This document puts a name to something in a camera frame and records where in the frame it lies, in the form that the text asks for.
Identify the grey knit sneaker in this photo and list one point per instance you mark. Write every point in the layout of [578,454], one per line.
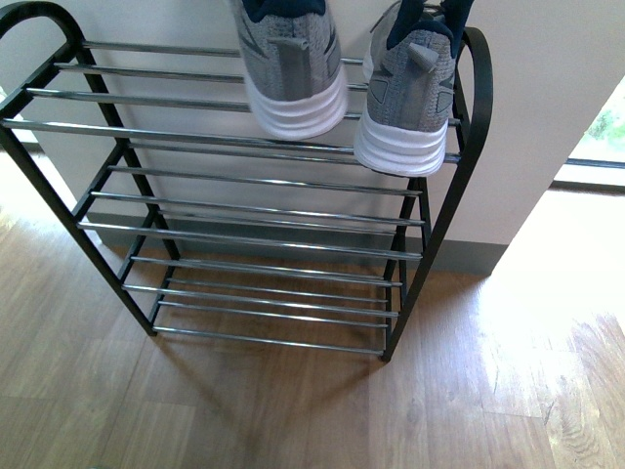
[295,81]
[410,71]

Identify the black metal shoe rack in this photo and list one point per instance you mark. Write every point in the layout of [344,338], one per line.
[204,224]

